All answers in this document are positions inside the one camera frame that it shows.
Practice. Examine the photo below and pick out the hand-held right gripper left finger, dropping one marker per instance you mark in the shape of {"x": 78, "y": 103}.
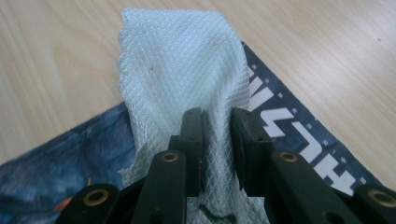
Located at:
{"x": 193, "y": 149}

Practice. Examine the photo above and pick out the dark illustrated magazine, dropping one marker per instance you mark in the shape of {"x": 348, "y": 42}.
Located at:
{"x": 77, "y": 161}

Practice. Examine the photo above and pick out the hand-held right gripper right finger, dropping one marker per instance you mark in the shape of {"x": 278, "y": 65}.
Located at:
{"x": 252, "y": 155}

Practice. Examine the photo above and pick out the light blue cloth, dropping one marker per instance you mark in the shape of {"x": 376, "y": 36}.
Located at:
{"x": 177, "y": 62}

